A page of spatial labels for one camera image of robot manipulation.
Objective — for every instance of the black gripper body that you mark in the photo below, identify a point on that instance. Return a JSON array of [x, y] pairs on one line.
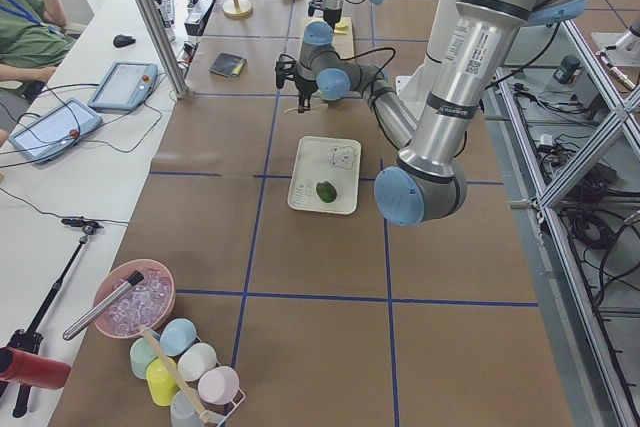
[[304, 87], [331, 14]]

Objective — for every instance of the steel tube in bowl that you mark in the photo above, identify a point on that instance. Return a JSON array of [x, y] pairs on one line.
[[90, 316]]

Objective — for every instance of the pink bowl with ice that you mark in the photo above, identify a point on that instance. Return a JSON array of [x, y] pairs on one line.
[[147, 304]]

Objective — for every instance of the lemon slice upper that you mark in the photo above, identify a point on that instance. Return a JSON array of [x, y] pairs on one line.
[[341, 26]]

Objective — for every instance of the bamboo cutting board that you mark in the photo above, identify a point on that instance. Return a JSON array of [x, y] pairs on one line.
[[345, 42]]

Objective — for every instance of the white bear tray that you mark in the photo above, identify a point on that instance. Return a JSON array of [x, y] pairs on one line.
[[325, 176]]

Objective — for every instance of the grey folded cloth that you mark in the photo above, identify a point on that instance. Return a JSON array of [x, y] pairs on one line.
[[224, 64]]

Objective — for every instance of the wooden cup tree stand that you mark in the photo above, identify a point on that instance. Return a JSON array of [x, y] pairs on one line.
[[237, 9]]

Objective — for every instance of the green avocado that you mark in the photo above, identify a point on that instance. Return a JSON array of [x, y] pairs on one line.
[[326, 191]]

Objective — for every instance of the blue teach pendant far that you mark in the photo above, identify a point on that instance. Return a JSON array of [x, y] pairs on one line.
[[125, 86]]

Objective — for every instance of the blue teach pendant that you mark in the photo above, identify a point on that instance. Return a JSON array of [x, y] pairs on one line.
[[56, 131], [125, 86]]

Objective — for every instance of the black computer mouse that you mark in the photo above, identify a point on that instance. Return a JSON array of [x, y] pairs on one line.
[[122, 40]]

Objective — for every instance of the blue teach pendant near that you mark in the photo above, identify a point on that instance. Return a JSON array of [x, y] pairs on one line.
[[56, 131]]

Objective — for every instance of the person in green shirt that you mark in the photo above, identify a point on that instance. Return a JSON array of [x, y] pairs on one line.
[[33, 43]]

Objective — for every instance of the blue plastic cup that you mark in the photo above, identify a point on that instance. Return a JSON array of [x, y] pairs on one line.
[[178, 335]]

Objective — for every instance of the white plastic cup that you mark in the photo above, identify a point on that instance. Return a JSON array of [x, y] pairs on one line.
[[196, 361]]

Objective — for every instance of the pink plastic cup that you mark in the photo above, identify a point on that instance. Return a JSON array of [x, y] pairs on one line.
[[219, 386]]

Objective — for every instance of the mint plastic cup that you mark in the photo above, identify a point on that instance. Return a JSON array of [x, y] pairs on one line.
[[141, 355]]

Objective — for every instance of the yellow plastic cup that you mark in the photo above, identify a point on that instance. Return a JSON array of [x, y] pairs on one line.
[[161, 385]]

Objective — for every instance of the wooden stick on cups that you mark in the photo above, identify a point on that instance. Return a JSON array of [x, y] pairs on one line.
[[205, 416]]

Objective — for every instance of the grey plastic cup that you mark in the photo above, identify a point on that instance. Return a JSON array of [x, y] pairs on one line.
[[182, 412]]

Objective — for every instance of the black selfie stick tripod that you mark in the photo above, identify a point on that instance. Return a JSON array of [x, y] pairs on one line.
[[29, 340]]

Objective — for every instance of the red bottle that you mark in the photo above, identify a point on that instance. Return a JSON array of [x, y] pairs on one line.
[[25, 368]]

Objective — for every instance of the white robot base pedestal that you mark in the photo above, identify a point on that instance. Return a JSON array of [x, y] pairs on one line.
[[413, 90]]

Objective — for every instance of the aluminium frame post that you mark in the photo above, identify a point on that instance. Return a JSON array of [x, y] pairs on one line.
[[155, 27]]

